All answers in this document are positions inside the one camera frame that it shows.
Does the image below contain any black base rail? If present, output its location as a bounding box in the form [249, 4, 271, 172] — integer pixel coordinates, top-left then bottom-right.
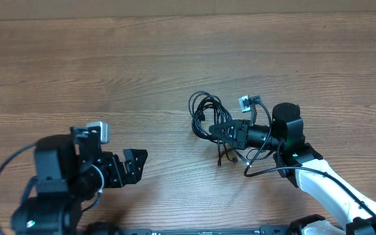
[117, 225, 292, 235]

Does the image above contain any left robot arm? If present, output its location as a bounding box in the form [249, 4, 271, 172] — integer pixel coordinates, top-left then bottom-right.
[11, 126, 148, 234]

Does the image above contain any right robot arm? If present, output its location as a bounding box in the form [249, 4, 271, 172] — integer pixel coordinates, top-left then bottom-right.
[209, 102, 376, 234]

